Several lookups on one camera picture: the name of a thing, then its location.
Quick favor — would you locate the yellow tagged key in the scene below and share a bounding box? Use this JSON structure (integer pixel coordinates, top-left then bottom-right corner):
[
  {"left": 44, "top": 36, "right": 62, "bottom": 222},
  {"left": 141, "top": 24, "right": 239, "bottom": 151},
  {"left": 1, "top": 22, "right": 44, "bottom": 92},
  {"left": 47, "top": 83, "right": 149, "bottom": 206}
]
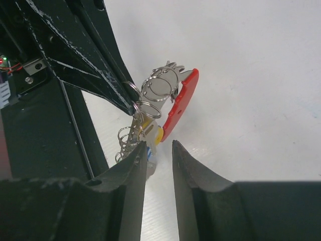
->
[{"left": 137, "top": 119, "right": 164, "bottom": 155}]

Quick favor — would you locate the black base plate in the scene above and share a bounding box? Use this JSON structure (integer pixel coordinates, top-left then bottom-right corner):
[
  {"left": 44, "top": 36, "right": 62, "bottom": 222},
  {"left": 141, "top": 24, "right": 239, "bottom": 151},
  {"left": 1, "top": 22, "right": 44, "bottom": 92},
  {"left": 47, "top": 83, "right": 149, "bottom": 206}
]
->
[{"left": 1, "top": 78, "right": 108, "bottom": 182}]

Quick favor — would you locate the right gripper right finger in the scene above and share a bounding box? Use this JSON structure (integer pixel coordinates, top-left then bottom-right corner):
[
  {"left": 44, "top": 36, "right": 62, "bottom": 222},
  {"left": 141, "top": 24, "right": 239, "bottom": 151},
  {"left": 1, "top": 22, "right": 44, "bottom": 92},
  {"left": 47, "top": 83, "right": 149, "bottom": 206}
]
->
[{"left": 172, "top": 141, "right": 320, "bottom": 240}]

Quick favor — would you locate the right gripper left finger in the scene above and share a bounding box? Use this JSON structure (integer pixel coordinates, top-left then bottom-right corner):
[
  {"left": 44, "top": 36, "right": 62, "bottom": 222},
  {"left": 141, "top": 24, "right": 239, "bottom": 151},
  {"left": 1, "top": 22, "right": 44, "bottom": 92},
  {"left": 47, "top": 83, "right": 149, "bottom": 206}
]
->
[{"left": 1, "top": 142, "right": 147, "bottom": 240}]

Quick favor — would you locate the blue tagged key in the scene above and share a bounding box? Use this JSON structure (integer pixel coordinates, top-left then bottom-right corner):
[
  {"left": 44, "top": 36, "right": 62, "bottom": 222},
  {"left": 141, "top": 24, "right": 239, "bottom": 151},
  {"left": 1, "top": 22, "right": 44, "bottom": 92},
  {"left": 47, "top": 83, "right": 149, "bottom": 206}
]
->
[{"left": 147, "top": 147, "right": 157, "bottom": 164}]

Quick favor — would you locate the left white cable duct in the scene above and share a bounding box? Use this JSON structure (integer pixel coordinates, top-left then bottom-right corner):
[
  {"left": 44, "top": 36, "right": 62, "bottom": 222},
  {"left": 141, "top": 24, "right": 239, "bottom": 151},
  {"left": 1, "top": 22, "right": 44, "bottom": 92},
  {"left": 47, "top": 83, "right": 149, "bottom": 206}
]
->
[{"left": 0, "top": 81, "right": 11, "bottom": 109}]

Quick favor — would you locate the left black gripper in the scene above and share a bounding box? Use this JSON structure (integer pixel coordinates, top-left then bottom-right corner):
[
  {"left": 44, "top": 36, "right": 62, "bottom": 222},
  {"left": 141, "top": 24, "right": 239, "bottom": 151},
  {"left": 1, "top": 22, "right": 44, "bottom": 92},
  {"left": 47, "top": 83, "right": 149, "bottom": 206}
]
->
[{"left": 1, "top": 1, "right": 134, "bottom": 115}]

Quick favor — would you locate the key holder with red handle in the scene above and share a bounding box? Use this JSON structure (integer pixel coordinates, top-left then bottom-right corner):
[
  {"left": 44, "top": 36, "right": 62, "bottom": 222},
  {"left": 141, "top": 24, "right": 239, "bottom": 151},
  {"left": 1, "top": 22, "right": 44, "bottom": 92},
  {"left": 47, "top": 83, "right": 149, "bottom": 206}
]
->
[{"left": 115, "top": 61, "right": 199, "bottom": 173}]

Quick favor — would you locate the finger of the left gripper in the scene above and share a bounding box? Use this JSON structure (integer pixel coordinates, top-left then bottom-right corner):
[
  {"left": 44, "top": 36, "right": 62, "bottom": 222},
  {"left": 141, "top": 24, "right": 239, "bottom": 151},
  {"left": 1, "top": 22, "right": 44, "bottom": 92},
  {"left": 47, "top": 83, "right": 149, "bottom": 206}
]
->
[{"left": 82, "top": 1, "right": 139, "bottom": 100}]

